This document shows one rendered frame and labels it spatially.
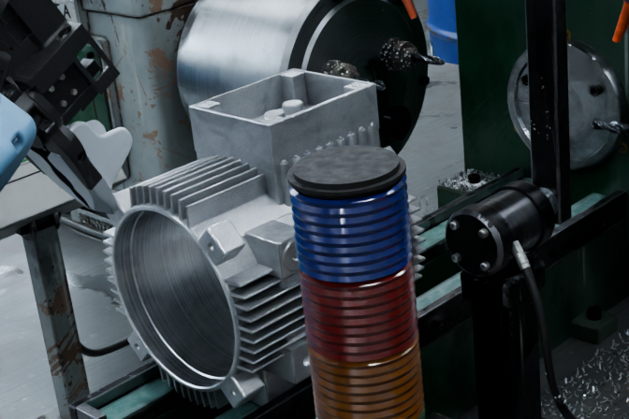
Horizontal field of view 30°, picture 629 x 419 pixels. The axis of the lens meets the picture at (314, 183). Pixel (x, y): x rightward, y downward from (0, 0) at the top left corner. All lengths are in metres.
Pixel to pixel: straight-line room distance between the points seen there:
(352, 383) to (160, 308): 0.43
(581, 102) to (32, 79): 0.64
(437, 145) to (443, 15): 1.50
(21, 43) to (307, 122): 0.23
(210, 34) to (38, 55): 0.51
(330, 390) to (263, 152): 0.33
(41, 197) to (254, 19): 0.36
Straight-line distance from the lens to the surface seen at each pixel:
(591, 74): 1.27
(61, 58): 0.86
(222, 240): 0.86
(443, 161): 1.77
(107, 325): 1.40
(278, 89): 1.03
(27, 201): 1.09
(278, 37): 1.28
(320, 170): 0.59
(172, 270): 1.03
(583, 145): 1.30
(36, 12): 0.87
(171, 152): 1.46
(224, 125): 0.94
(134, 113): 1.48
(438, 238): 1.22
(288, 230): 0.88
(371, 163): 0.59
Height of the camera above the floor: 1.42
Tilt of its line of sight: 21 degrees down
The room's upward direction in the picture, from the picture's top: 6 degrees counter-clockwise
